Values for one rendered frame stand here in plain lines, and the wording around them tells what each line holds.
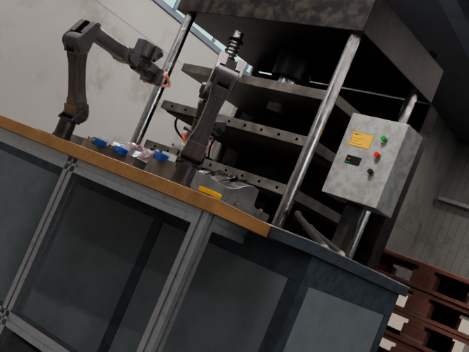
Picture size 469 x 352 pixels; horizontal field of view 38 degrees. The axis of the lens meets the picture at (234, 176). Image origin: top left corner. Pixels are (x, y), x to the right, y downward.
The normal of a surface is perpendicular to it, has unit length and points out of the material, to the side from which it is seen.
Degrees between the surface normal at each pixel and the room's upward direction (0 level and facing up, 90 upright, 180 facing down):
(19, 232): 90
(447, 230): 90
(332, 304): 90
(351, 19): 90
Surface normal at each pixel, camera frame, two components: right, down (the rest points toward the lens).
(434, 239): -0.50, -0.29
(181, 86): 0.77, 0.28
